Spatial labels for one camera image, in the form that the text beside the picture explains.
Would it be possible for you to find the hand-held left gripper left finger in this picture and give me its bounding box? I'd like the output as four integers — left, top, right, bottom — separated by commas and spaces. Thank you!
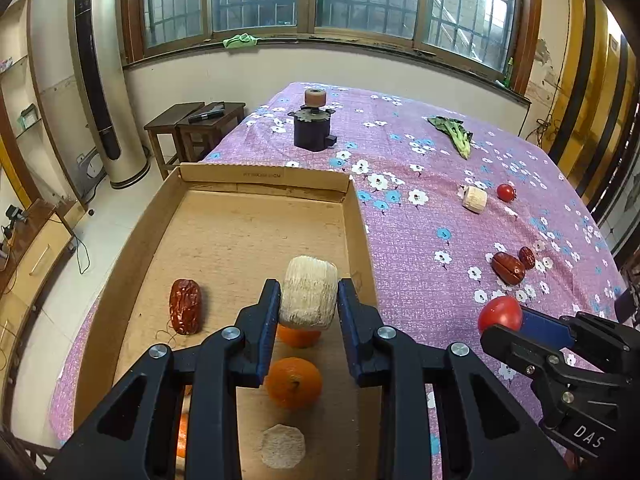
42, 279, 283, 480

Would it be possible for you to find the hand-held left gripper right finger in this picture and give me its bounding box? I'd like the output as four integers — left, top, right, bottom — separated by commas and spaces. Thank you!
337, 277, 568, 480

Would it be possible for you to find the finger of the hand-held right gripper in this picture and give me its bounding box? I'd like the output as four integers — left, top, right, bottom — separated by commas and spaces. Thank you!
520, 306, 640, 368
480, 324, 611, 427

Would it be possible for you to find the orange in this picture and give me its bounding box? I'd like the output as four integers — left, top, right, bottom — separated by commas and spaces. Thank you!
275, 324, 322, 350
176, 385, 191, 461
264, 357, 323, 409

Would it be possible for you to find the large red tomato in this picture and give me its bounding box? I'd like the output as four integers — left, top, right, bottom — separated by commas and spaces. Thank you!
477, 296, 524, 335

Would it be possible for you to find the white cylindrical yam piece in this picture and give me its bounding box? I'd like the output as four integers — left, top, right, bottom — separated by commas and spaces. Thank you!
278, 256, 339, 332
461, 185, 488, 215
258, 424, 307, 470

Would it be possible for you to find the large red date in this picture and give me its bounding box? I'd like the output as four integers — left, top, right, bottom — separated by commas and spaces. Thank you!
491, 252, 526, 285
168, 278, 204, 336

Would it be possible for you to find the cardboard box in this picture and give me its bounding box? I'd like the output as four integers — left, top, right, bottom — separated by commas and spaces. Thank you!
72, 162, 381, 480

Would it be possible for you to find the dark cylindrical device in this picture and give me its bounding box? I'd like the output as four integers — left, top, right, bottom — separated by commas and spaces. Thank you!
287, 104, 338, 152

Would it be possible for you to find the green leafy vegetable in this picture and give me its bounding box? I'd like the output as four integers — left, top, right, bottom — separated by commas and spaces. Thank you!
427, 116, 473, 160

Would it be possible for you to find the dark wooden stool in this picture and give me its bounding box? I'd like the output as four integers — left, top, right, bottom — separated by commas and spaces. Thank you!
144, 102, 206, 181
177, 102, 247, 163

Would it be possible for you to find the black remote control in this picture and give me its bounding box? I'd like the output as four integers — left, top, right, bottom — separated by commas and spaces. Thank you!
188, 105, 226, 123

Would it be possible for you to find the low wooden cabinet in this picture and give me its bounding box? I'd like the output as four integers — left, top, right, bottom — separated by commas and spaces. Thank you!
0, 199, 83, 361

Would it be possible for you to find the green rag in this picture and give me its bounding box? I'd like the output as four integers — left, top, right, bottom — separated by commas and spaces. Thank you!
222, 33, 260, 50

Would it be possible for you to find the golden tower air conditioner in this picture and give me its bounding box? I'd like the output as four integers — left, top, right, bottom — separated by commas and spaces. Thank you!
67, 0, 151, 190

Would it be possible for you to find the golden wall panel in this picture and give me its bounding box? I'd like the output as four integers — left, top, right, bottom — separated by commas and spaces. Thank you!
547, 0, 640, 221

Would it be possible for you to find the glass wall shelf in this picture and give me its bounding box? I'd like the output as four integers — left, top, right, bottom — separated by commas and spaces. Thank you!
0, 0, 66, 201

